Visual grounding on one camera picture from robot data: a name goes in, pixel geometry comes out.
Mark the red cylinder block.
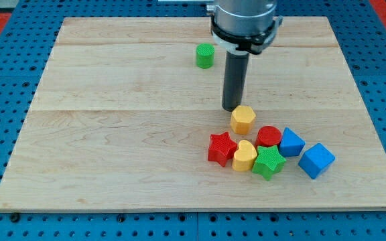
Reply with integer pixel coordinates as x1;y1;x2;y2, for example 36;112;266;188
255;126;282;147

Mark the yellow heart block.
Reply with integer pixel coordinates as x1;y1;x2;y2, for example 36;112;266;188
232;140;257;171

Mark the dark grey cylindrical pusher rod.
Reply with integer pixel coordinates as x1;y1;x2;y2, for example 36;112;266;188
222;52;249;112

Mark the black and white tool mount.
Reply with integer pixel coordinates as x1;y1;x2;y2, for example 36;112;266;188
210;16;283;55

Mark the blue cube block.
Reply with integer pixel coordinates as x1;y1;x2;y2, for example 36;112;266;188
298;143;336;179

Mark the green cylinder block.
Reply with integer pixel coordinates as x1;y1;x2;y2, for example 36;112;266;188
196;43;215;69

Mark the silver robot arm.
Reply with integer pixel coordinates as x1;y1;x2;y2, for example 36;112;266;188
206;0;283;112

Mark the red star block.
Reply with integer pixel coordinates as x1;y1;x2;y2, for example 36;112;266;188
207;132;237;167

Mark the yellow hexagon block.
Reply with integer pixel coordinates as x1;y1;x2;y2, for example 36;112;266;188
230;105;256;135

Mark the green star block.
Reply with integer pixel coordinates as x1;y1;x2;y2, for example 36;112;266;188
252;145;286;181

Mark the blue triangle block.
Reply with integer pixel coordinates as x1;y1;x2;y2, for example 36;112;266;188
279;127;306;157

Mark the light wooden board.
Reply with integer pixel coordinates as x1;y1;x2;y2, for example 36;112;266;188
0;17;386;213

